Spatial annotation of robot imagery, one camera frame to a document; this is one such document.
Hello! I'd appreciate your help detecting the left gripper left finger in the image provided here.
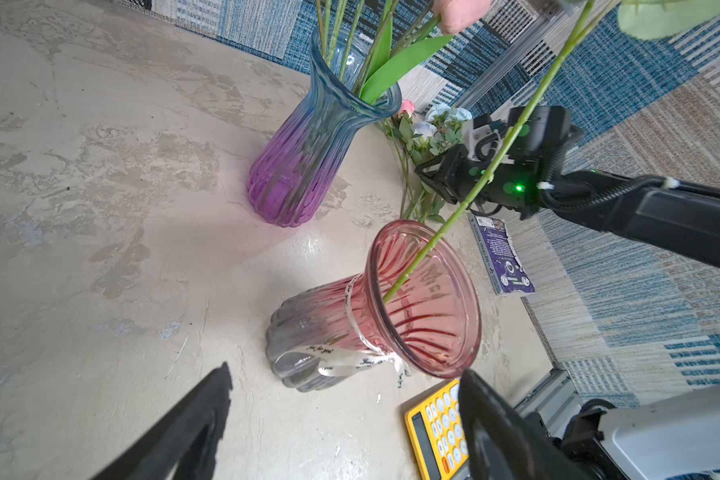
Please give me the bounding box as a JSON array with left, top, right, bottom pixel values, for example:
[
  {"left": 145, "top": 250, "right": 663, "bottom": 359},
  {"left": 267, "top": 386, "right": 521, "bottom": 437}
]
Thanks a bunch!
[{"left": 95, "top": 363, "right": 233, "bottom": 479}]

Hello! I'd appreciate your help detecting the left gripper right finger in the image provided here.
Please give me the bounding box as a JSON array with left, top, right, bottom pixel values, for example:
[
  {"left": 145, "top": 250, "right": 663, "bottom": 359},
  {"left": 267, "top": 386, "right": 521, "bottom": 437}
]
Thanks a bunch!
[{"left": 458, "top": 370, "right": 588, "bottom": 479}]

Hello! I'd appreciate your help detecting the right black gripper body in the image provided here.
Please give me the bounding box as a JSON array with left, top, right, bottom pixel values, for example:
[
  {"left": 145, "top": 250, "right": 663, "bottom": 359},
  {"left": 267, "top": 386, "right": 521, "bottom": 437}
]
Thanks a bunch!
[{"left": 415, "top": 106, "right": 585, "bottom": 219}]

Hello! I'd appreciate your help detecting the dark red glass vase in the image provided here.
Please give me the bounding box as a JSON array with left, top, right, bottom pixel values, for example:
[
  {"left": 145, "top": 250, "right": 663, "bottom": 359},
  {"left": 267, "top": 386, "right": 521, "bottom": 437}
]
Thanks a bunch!
[{"left": 265, "top": 220, "right": 482, "bottom": 392}]

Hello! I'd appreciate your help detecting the pink tulip bud stem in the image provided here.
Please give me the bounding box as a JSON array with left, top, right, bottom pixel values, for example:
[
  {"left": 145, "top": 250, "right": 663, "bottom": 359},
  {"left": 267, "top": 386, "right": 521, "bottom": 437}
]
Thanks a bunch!
[{"left": 352, "top": 0, "right": 492, "bottom": 105}]

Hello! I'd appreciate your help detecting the white rose stem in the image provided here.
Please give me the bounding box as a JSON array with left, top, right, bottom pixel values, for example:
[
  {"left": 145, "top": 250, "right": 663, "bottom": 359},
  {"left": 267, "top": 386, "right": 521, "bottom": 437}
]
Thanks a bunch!
[{"left": 383, "top": 1, "right": 720, "bottom": 302}]

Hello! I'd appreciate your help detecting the purple blue glass vase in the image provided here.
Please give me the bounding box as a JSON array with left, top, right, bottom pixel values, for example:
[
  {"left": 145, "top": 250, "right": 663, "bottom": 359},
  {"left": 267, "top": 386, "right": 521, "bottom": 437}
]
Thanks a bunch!
[{"left": 247, "top": 27, "right": 402, "bottom": 227}]

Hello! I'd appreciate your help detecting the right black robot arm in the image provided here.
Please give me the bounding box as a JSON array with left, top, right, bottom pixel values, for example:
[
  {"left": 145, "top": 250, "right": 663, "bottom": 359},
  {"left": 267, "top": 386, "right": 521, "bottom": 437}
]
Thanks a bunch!
[{"left": 416, "top": 106, "right": 720, "bottom": 479}]

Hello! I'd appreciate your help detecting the pile of artificial flowers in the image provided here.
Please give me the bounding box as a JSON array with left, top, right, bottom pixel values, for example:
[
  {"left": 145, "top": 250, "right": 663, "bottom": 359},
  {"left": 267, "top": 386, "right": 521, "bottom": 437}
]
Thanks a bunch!
[{"left": 380, "top": 100, "right": 473, "bottom": 224}]

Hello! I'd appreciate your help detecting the yellow calculator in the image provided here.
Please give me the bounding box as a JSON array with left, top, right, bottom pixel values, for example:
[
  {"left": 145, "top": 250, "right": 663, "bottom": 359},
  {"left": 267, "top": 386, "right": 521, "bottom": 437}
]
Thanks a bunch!
[{"left": 404, "top": 379, "right": 471, "bottom": 479}]

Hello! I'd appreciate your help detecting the purple packet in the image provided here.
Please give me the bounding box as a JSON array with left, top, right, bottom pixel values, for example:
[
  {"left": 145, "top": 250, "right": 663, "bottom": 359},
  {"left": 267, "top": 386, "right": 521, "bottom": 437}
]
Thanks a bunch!
[{"left": 468, "top": 213, "right": 535, "bottom": 296}]

